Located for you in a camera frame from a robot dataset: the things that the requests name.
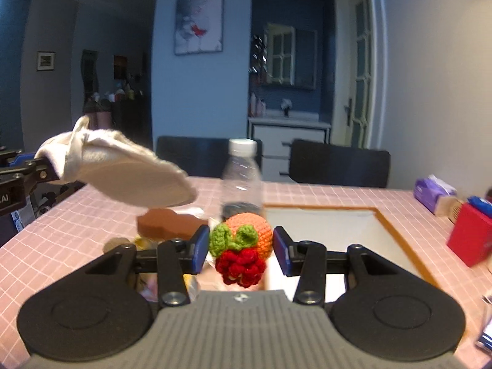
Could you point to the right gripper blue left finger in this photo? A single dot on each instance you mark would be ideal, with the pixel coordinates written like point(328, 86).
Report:
point(175, 255)

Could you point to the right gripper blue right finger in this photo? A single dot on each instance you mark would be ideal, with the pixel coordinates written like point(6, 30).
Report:
point(306, 257)

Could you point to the crocheted orange fruit toy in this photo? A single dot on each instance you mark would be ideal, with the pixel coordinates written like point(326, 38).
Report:
point(241, 247)

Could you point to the brown bear-shaped sponge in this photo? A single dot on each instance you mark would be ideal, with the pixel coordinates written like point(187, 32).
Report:
point(162, 224)

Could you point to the cream cloth pouch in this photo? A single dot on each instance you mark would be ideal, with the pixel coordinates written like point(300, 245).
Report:
point(117, 167)

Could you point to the pink checkered tablecloth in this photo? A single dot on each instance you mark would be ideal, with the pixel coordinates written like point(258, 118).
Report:
point(73, 233)

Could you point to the clear plastic water bottle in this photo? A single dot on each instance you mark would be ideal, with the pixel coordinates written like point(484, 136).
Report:
point(241, 181)

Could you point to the right black chair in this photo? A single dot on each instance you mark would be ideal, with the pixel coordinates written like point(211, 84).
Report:
point(328, 164)

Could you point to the black chair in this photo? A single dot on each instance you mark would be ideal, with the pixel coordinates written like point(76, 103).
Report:
point(328, 164)
point(212, 157)

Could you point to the left black chair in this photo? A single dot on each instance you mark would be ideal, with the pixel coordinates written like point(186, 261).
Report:
point(212, 157)

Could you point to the white cabinet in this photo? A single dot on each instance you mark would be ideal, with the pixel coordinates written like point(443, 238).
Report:
point(277, 135)

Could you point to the small framed picture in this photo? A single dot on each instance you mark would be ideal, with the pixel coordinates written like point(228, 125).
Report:
point(45, 61)

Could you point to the purple tissue pack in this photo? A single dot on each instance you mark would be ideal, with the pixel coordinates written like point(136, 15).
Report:
point(435, 194)

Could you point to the white glass-pane door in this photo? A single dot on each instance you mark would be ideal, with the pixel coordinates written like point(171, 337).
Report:
point(352, 121)

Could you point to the red box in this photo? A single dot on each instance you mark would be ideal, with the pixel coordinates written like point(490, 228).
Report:
point(470, 239)

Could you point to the wall painting with red flower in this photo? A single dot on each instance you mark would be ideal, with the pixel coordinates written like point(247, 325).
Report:
point(199, 27)

